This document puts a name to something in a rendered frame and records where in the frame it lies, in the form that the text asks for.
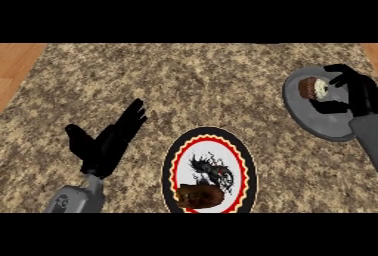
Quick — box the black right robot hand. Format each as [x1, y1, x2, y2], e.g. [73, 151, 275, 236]
[309, 63, 378, 118]

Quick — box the dark brown muffin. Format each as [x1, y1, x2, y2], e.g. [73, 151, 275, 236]
[175, 183, 228, 211]

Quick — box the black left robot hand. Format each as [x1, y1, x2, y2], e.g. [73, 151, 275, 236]
[64, 98, 150, 180]

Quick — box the black-rimmed patterned round pan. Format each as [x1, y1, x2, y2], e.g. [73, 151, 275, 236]
[161, 126, 259, 214]

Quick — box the grey round plate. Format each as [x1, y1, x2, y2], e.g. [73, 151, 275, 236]
[281, 65, 359, 143]

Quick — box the brown cupcake with white frosting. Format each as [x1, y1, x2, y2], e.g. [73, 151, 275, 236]
[297, 76, 331, 101]

